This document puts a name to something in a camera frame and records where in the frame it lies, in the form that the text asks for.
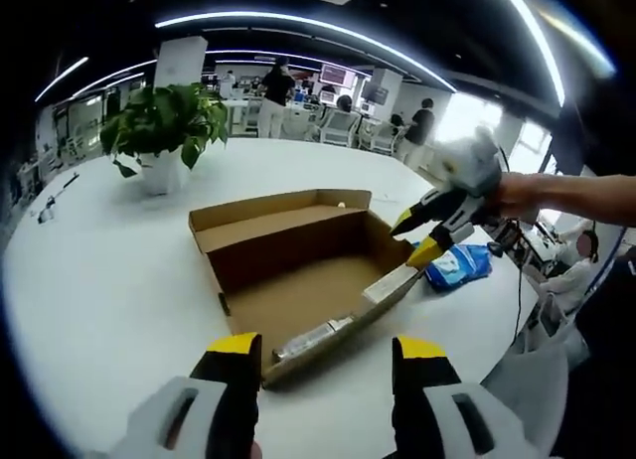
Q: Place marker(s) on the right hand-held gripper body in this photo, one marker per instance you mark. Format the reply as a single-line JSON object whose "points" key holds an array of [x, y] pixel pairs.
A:
{"points": [[472, 163]]}

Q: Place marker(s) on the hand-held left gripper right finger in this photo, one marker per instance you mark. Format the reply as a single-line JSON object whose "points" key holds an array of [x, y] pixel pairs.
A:
{"points": [[422, 379]]}

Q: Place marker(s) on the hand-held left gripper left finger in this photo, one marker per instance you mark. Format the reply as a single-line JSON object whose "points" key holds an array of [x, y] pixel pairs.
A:
{"points": [[228, 379]]}

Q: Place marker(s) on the silver green soft pouch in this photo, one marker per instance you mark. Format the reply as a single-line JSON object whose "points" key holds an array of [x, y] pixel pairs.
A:
{"points": [[313, 337]]}

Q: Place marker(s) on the brown cardboard shoe box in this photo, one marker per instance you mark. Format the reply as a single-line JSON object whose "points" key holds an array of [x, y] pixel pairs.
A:
{"points": [[298, 290]]}

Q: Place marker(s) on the person's right hand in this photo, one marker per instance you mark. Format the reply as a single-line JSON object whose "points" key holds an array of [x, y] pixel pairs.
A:
{"points": [[517, 196]]}

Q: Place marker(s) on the person's left hand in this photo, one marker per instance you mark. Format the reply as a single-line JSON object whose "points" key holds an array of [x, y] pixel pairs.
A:
{"points": [[255, 451]]}

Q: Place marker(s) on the blue wet wipes packet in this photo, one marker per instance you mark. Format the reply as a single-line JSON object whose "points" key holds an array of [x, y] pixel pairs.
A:
{"points": [[462, 267]]}

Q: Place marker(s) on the black computer mouse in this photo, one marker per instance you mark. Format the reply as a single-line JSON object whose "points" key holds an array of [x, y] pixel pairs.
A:
{"points": [[498, 249]]}

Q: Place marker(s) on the white office chair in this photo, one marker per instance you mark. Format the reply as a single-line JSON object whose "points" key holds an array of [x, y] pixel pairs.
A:
{"points": [[338, 128], [383, 138]]}

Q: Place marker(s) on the grey mesh office chair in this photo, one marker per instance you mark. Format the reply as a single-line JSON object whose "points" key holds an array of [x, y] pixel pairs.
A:
{"points": [[526, 394]]}

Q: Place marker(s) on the curved ceiling light strip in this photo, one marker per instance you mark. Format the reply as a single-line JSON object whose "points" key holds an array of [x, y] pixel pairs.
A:
{"points": [[248, 14], [539, 29]]}

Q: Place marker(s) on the person's dark clothing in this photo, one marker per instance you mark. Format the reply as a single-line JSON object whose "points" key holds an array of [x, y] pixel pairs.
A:
{"points": [[611, 379]]}

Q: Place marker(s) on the thin black rod tool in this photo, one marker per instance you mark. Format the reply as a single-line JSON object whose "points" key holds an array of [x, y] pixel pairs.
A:
{"points": [[46, 213]]}

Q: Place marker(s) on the green plant in white pot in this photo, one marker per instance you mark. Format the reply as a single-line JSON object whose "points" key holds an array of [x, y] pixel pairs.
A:
{"points": [[164, 116]]}

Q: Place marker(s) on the dark wall display screen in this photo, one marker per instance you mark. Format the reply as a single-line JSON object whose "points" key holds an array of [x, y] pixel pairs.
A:
{"points": [[375, 93]]}

